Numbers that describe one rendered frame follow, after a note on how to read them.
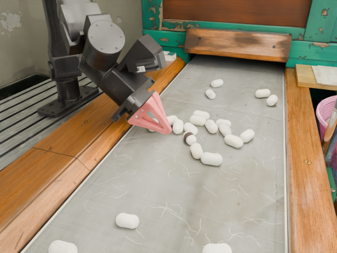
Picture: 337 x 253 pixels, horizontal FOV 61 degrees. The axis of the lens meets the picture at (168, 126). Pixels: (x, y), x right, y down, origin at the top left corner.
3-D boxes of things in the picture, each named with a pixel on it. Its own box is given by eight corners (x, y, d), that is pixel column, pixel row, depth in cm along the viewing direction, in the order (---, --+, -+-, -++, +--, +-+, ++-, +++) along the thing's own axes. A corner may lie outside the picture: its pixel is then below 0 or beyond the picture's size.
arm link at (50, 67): (82, 57, 78) (76, 52, 82) (49, 62, 74) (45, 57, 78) (86, 79, 81) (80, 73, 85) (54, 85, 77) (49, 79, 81)
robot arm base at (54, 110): (97, 67, 88) (78, 64, 91) (49, 91, 72) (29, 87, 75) (100, 91, 92) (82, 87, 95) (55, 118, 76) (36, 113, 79)
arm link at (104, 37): (140, 48, 45) (116, -17, 47) (87, 57, 41) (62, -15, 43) (123, 78, 55) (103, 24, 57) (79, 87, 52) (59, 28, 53)
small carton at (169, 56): (154, 59, 90) (154, 53, 89) (158, 56, 93) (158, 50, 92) (172, 61, 88) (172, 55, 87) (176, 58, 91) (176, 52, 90)
